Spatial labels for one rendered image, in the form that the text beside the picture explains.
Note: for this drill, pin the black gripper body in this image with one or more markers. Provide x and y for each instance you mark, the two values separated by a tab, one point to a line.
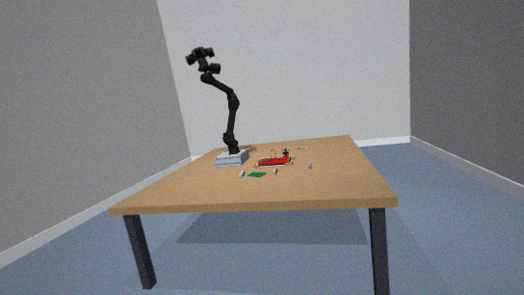
208	52

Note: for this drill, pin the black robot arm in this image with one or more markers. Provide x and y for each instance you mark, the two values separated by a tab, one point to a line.
233	104

